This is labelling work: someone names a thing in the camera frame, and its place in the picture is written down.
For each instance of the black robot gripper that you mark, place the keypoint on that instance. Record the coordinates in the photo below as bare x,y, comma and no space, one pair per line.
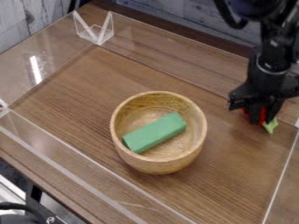
263,90

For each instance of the red plush strawberry toy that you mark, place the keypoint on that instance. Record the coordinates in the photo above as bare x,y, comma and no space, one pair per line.
262,120

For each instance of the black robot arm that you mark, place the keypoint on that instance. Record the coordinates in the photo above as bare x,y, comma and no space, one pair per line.
278,17

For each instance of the green rectangular block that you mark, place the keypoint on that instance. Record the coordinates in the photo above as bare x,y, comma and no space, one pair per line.
144,138

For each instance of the wooden bowl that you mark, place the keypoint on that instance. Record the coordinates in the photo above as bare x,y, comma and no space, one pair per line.
175,153

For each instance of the clear acrylic corner bracket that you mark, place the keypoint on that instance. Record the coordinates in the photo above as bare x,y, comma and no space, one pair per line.
97,34

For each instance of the black table leg bracket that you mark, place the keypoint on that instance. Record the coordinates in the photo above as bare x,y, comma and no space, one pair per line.
47,217

